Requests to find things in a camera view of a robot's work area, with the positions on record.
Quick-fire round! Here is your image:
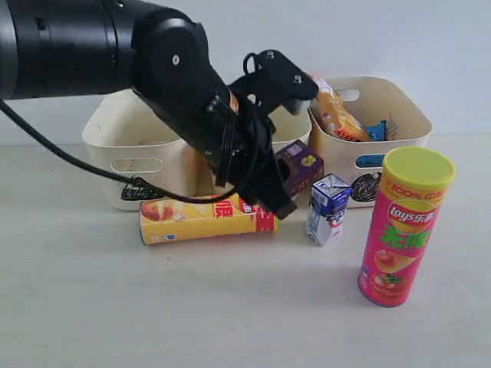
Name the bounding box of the cream plastic bin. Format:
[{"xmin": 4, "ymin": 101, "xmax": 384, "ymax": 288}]
[
  {"xmin": 308, "ymin": 77, "xmax": 433, "ymax": 208},
  {"xmin": 196, "ymin": 103, "xmax": 311, "ymax": 196},
  {"xmin": 82, "ymin": 90, "xmax": 201, "ymax": 197}
]

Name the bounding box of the purple small carton box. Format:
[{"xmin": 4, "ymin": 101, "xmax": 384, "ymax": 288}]
[{"xmin": 275, "ymin": 140, "xmax": 325, "ymax": 198}]

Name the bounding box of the left cream plastic bin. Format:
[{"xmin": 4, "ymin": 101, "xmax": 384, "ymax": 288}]
[{"xmin": 82, "ymin": 90, "xmax": 201, "ymax": 197}]

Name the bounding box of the blue instant noodle bag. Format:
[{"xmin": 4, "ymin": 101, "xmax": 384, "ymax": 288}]
[{"xmin": 355, "ymin": 119, "xmax": 398, "ymax": 169}]

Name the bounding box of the blue white milk carton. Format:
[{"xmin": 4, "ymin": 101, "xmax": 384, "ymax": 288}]
[{"xmin": 305, "ymin": 174, "xmax": 351, "ymax": 247}]

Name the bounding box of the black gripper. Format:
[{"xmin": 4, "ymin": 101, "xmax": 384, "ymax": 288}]
[{"xmin": 199, "ymin": 92, "xmax": 297, "ymax": 220}]

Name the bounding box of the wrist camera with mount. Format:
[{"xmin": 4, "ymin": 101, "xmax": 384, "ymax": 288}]
[{"xmin": 231, "ymin": 49, "xmax": 318, "ymax": 117}]

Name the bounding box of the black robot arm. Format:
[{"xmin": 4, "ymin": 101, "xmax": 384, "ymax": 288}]
[{"xmin": 1, "ymin": 1, "xmax": 316, "ymax": 219}]

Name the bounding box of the right cream plastic bin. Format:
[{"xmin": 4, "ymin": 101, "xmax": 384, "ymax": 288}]
[{"xmin": 308, "ymin": 77, "xmax": 433, "ymax": 208}]

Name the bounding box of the orange instant noodle bag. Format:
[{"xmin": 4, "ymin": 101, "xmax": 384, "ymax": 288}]
[{"xmin": 308, "ymin": 73, "xmax": 372, "ymax": 142}]

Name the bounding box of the pink Lays chips can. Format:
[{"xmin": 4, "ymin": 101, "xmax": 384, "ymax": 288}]
[{"xmin": 358, "ymin": 146, "xmax": 456, "ymax": 307}]

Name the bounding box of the yellow Lays chips can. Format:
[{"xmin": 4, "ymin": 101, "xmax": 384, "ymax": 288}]
[{"xmin": 140, "ymin": 194, "xmax": 278, "ymax": 245}]

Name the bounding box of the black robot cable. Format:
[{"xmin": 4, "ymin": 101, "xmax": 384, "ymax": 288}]
[{"xmin": 0, "ymin": 98, "xmax": 239, "ymax": 205}]

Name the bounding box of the middle cream plastic bin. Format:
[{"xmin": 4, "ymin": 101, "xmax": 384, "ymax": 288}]
[{"xmin": 196, "ymin": 103, "xmax": 311, "ymax": 196}]

